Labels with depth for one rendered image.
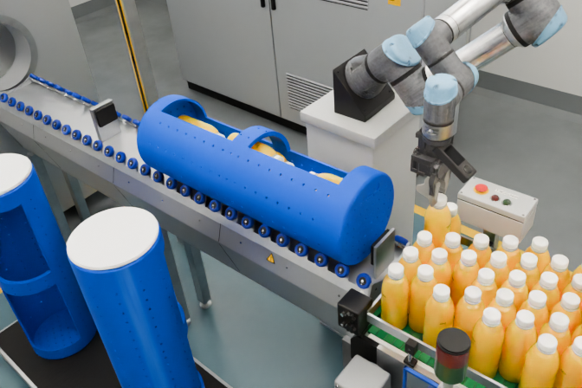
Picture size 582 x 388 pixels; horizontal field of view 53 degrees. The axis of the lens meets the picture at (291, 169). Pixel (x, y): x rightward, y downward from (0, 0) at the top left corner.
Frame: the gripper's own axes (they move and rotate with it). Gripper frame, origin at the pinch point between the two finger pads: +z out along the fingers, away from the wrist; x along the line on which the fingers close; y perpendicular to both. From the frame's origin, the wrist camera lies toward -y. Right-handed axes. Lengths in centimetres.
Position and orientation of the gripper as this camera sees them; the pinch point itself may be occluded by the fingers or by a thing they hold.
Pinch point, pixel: (439, 198)
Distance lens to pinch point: 163.2
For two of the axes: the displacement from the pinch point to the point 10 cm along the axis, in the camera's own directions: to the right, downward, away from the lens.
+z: 0.8, 8.0, 5.9
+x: -6.3, 4.9, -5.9
